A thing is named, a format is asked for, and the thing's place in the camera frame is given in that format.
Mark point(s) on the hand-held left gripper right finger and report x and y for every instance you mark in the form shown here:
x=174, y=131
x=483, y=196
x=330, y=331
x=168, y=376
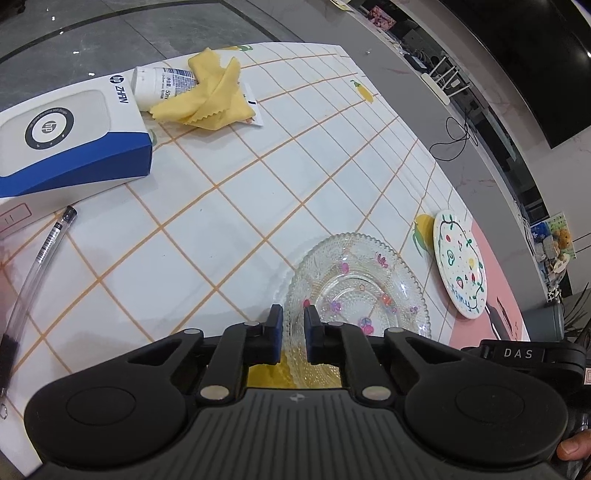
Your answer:
x=311, y=334

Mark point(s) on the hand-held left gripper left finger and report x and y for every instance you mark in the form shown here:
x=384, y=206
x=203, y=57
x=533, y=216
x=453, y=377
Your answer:
x=276, y=332

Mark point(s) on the small clear glass plate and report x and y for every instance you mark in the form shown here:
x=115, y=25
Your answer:
x=351, y=277

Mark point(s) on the white printed ceramic plate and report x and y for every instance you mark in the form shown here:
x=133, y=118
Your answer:
x=457, y=263

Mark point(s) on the person's right hand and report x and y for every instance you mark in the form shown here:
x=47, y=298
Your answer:
x=572, y=447

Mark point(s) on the grey trash can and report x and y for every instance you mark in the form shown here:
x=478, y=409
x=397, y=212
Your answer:
x=545, y=323

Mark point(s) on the tall potted plant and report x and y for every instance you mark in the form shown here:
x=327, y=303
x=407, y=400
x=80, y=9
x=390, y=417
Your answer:
x=579, y=314

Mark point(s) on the pink printed placemat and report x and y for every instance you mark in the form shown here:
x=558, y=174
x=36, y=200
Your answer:
x=503, y=286

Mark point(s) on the colourful picture board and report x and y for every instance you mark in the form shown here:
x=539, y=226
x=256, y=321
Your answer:
x=545, y=230

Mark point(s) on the white checked lemon tablecloth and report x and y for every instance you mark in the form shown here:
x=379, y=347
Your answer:
x=277, y=161

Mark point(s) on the white paper card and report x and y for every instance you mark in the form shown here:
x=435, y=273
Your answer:
x=255, y=108

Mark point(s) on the yellow cloth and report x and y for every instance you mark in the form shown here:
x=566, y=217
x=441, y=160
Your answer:
x=207, y=97

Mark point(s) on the clear plastic pen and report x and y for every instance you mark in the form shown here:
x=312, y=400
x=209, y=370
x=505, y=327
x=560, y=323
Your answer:
x=41, y=258

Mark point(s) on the white router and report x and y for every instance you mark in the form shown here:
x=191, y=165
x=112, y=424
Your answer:
x=436, y=87

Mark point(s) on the white plastic bottle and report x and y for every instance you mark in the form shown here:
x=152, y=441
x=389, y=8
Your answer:
x=157, y=81

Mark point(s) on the white and blue box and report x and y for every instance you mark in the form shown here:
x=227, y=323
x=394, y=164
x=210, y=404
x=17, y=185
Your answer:
x=69, y=134

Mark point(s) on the black television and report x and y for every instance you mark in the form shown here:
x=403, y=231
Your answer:
x=545, y=69

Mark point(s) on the pink photo card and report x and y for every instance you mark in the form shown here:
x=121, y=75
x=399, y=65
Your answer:
x=382, y=17

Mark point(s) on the stack of papers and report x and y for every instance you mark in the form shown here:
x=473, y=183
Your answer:
x=341, y=3

